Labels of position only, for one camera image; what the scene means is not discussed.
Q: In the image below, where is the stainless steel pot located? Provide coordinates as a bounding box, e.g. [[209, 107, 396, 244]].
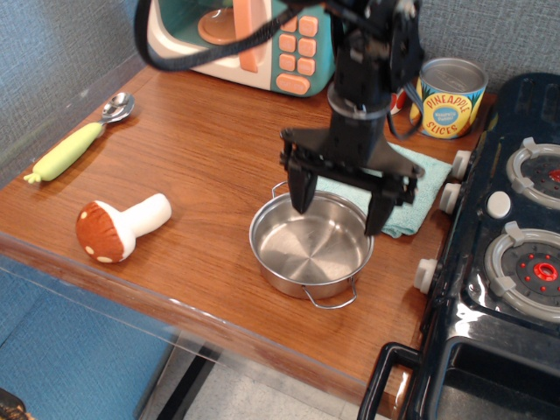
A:
[[248, 181, 375, 310]]

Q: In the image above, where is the white stove knob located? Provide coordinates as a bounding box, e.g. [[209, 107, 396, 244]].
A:
[[414, 259, 438, 294], [451, 150, 472, 181], [439, 183, 461, 214]]

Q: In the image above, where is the green handled metal spoon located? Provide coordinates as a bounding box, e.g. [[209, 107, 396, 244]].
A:
[[24, 92, 135, 184]]

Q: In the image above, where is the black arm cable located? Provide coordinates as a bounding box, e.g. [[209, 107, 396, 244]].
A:
[[133, 0, 307, 74]]

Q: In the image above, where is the black toy stove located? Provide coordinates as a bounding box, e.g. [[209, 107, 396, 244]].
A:
[[359, 73, 559, 419]]

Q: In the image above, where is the tomato sauce can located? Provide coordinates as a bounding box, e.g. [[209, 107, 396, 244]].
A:
[[389, 88, 407, 116]]

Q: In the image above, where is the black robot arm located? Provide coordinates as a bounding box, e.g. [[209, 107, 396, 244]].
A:
[[281, 1, 424, 236]]

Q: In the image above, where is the white stove knob middle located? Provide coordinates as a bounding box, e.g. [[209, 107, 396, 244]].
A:
[[439, 183, 461, 214]]

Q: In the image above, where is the teal toy microwave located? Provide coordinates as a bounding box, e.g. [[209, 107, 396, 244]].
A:
[[147, 1, 334, 97]]

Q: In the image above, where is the orange object bottom left corner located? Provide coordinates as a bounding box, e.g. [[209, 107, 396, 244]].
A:
[[0, 388, 28, 420]]

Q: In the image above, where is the white stove knob front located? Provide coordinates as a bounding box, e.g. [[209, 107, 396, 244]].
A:
[[414, 259, 438, 294]]

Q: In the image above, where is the pineapple slices can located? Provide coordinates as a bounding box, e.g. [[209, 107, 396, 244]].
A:
[[409, 58, 488, 139]]

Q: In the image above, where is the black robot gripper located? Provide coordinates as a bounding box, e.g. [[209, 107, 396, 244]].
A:
[[280, 94, 425, 236]]

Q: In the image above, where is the teal folded cloth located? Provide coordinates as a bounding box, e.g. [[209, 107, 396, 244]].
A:
[[317, 143, 452, 238]]

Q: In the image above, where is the plush brown mushroom toy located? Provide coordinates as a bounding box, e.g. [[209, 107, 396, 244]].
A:
[[75, 193, 172, 263]]

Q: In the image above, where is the white stove knob rear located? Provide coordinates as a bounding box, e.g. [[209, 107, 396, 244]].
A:
[[451, 150, 472, 181]]

